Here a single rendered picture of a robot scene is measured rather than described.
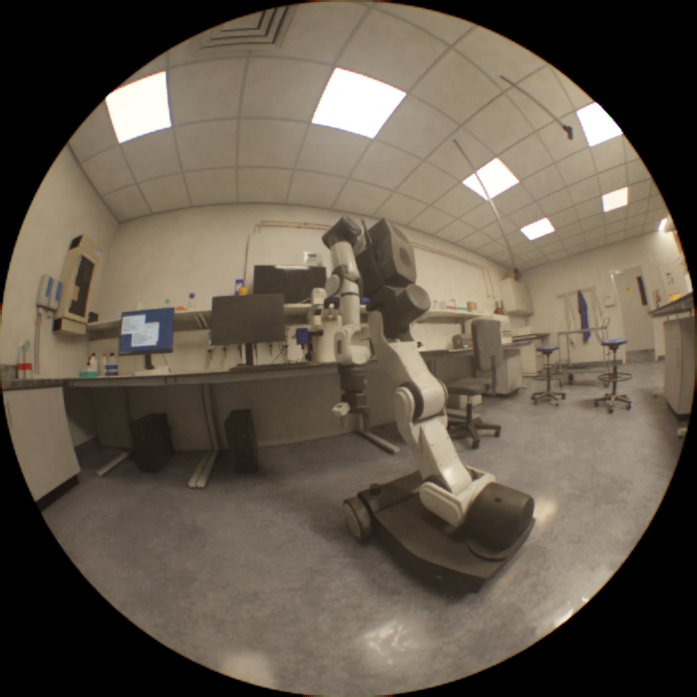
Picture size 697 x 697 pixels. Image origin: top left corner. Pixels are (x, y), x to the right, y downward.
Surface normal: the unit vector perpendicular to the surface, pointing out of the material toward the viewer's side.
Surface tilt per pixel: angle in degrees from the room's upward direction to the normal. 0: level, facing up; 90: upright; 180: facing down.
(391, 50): 180
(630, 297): 90
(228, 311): 86
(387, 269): 109
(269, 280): 86
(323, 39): 180
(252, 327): 86
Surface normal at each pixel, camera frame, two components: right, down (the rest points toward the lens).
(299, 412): 0.38, -0.07
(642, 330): -0.92, 0.06
